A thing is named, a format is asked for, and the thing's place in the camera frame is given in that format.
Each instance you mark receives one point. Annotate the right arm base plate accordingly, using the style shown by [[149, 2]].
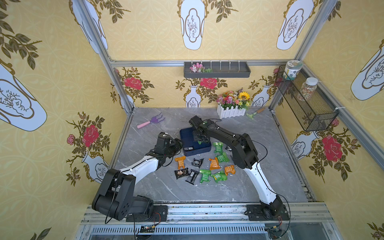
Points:
[[265, 213]]

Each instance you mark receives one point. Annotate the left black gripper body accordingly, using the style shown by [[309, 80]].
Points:
[[176, 144]]

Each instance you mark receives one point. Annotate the pink flowers in tray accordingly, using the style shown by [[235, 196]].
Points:
[[199, 68]]

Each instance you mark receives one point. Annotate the black cookie packet with picture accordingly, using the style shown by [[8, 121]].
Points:
[[181, 173]]

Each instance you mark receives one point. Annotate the black wire mesh basket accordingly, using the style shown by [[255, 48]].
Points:
[[315, 112]]

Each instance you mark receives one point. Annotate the green toy garden shovel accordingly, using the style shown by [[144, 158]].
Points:
[[252, 115]]

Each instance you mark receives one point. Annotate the clear white lid jar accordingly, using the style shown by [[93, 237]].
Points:
[[307, 89]]

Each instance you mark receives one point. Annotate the orange cookie packet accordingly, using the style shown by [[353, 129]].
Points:
[[214, 164], [230, 169], [181, 162]]

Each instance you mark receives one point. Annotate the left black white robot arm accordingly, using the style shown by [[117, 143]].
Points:
[[115, 197]]

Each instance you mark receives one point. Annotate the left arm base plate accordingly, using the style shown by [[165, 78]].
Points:
[[157, 214]]

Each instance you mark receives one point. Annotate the white lid patterned jar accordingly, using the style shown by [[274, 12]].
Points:
[[292, 69]]

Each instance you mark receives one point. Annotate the pink purple toy rake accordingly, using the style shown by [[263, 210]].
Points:
[[154, 120]]

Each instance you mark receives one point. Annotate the dark blue storage box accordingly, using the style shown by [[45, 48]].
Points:
[[188, 141]]

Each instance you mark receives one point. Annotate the grey wall shelf tray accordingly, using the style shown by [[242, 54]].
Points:
[[221, 69]]

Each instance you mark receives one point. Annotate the small circuit board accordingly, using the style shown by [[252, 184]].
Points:
[[147, 229]]

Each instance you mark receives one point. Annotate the black cookie packet barcode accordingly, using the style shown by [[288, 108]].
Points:
[[192, 177]]

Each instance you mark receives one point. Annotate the white fence flower pot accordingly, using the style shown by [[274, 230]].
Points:
[[233, 104]]

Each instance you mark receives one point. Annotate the small black checkered packet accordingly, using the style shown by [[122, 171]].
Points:
[[197, 162]]

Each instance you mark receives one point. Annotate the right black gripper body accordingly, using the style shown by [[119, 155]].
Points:
[[199, 135]]

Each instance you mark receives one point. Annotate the green cookie packet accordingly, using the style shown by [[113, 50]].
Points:
[[205, 175], [219, 176], [218, 148], [223, 158]]

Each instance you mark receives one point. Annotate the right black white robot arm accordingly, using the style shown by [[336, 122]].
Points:
[[245, 156]]

